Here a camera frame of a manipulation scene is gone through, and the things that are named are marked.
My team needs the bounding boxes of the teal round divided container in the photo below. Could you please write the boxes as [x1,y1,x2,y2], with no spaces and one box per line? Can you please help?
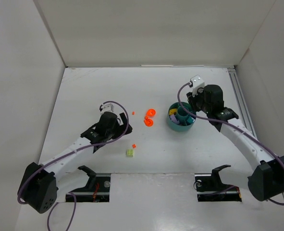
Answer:
[167,102,194,132]

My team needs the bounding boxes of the teal square lego brick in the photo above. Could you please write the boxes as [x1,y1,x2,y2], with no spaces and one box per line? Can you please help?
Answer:
[186,116,195,125]

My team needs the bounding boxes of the purple lego brick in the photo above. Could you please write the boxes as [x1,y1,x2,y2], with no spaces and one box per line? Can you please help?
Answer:
[170,114,180,125]

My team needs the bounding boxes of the light green brick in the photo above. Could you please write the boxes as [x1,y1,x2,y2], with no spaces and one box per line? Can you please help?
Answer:
[126,149,135,157]

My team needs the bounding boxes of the orange yellow long brick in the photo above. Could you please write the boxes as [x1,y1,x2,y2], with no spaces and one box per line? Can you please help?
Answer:
[169,108,177,116]

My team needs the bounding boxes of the purple cable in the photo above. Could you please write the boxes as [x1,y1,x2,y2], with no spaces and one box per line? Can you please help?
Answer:
[177,81,284,205]
[17,101,130,231]

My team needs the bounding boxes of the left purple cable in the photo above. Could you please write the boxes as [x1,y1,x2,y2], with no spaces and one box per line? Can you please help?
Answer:
[17,101,130,231]

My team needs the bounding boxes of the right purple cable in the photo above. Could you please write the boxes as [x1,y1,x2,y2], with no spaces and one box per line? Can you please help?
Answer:
[177,81,284,205]

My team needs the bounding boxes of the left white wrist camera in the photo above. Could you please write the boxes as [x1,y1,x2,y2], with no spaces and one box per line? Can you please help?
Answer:
[99,103,114,115]

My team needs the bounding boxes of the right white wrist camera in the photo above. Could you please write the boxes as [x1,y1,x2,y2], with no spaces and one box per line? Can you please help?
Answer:
[190,75,205,97]

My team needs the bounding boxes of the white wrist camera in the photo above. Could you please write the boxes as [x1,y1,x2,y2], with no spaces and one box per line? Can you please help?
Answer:
[99,103,114,115]
[190,75,205,97]

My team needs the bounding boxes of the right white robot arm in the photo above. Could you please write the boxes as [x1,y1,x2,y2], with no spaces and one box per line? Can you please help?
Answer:
[186,81,284,206]

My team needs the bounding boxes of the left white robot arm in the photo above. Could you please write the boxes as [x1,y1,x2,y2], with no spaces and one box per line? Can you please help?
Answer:
[17,112,132,214]

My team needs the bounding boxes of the aluminium rail right edge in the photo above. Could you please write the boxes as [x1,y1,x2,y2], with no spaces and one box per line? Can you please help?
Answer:
[227,68,256,136]

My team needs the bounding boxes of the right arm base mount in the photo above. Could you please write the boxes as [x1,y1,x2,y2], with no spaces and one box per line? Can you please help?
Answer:
[193,165,242,202]

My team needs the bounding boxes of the orange teardrop dish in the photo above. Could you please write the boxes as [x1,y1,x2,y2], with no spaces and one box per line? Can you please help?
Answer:
[144,118,154,127]
[146,108,156,117]

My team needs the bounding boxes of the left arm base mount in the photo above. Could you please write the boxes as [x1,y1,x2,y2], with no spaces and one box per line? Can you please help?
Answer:
[70,166,111,203]

